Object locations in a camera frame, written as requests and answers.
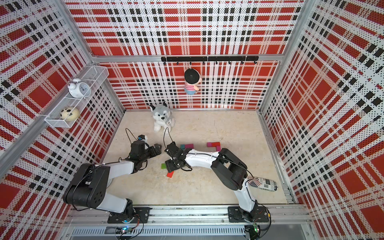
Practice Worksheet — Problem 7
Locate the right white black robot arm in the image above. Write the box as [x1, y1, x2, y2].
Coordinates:
[165, 142, 258, 214]

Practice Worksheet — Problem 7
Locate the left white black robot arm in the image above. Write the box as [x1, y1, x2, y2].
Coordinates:
[63, 135, 162, 219]

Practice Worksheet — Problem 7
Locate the husky plush toy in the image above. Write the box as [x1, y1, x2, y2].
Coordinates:
[149, 102, 175, 133]

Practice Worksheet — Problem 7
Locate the left green circuit board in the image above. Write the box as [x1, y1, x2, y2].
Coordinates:
[115, 227, 133, 235]

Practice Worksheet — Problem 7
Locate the hanging doll with black hat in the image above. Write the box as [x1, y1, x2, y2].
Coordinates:
[184, 69, 202, 95]

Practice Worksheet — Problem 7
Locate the cream panda ball toy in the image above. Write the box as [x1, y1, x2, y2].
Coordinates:
[60, 107, 80, 122]

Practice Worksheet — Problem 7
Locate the white alarm clock on shelf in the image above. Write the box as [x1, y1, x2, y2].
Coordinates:
[68, 78, 91, 99]

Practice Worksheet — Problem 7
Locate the striped flag pattern object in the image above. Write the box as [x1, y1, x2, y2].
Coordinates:
[247, 176, 278, 192]

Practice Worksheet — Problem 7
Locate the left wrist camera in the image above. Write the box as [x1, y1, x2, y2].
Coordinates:
[137, 135, 148, 143]

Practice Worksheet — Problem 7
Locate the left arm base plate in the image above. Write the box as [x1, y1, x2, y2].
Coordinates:
[107, 207, 151, 224]

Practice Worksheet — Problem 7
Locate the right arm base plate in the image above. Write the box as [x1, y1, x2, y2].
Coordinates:
[228, 205, 270, 223]

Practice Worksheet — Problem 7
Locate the black hook rail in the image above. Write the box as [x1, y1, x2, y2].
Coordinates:
[161, 56, 259, 64]

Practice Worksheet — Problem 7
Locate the aluminium front rail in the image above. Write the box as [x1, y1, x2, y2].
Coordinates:
[59, 204, 318, 240]

